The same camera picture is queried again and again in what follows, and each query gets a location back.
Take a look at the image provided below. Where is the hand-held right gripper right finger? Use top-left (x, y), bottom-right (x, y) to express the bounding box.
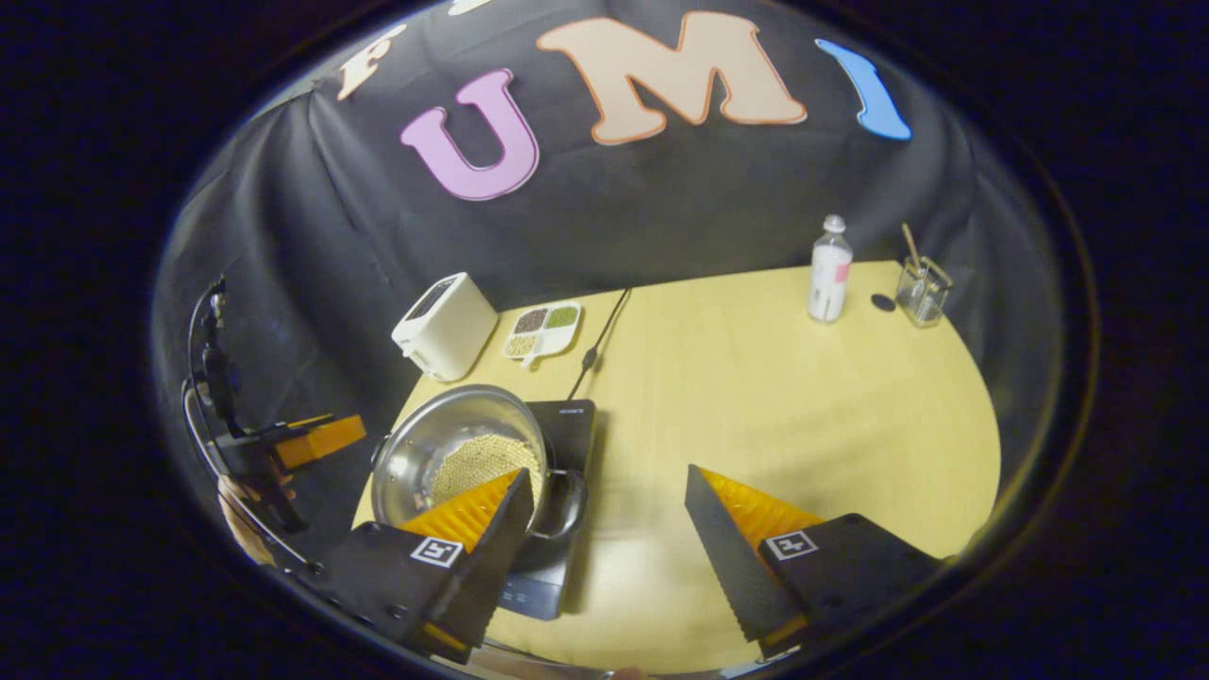
top-left (685, 463), bottom-right (945, 659)

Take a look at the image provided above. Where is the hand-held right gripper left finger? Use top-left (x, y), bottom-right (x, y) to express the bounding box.
top-left (298, 467), bottom-right (535, 662)

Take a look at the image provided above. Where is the steel pot with beans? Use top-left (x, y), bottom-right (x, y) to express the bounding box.
top-left (370, 383), bottom-right (588, 544)

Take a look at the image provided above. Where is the black induction cooktop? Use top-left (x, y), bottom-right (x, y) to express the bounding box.
top-left (496, 399), bottom-right (598, 621)

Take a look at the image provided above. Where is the white toaster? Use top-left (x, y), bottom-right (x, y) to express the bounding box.
top-left (391, 272), bottom-right (499, 383)

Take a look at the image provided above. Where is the white divided bean dish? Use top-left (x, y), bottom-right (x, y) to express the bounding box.
top-left (502, 300), bottom-right (583, 369)

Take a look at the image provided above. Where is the clear plastic bottle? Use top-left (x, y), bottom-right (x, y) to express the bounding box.
top-left (808, 214), bottom-right (854, 324)

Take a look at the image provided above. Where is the clear glass jar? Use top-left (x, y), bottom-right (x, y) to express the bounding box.
top-left (895, 255), bottom-right (955, 328)

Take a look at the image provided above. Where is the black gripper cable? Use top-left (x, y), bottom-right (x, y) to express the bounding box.
top-left (182, 279), bottom-right (317, 572)

